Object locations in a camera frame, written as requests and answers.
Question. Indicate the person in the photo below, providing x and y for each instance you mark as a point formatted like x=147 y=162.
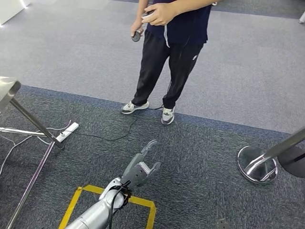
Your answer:
x=178 y=31

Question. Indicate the yellow floor tape outline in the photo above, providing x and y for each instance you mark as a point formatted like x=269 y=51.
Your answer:
x=71 y=205

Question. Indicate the black handheld controller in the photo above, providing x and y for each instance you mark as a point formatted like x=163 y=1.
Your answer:
x=147 y=14
x=136 y=36

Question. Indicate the white power strip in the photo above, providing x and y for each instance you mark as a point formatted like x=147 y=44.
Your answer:
x=68 y=131

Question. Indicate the stainless steel workbench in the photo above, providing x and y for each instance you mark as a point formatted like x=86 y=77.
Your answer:
x=7 y=90

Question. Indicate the black barrier post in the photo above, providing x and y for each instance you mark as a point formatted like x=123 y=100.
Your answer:
x=293 y=161

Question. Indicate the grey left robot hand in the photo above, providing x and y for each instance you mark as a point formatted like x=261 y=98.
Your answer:
x=137 y=172

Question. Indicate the black right robot foot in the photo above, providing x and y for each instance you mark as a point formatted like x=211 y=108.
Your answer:
x=222 y=224

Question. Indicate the white cabinet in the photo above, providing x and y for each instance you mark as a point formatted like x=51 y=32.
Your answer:
x=11 y=9

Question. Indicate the person's foot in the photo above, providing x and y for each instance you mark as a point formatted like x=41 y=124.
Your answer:
x=133 y=107

